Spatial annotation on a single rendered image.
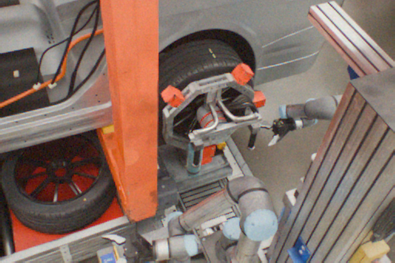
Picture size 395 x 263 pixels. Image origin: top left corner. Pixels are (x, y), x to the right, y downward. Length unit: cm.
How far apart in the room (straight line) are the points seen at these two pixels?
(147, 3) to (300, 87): 278
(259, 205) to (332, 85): 275
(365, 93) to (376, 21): 393
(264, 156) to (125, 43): 218
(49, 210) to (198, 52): 120
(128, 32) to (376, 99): 82
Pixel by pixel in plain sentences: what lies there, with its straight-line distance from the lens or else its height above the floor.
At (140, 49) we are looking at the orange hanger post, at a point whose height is 176.
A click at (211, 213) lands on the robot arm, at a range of 186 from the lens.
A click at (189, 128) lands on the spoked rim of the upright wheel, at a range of 286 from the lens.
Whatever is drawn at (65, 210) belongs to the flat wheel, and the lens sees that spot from 278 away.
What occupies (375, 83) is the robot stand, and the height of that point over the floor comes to 203.
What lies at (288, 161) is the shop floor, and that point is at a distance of 366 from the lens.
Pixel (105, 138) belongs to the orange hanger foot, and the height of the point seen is 68.
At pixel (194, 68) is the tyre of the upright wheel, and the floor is 117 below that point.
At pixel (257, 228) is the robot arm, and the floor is 143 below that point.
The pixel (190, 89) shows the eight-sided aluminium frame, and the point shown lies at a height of 110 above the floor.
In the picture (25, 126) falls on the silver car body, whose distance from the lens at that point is 264.
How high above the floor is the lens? 289
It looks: 49 degrees down
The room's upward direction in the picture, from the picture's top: 6 degrees clockwise
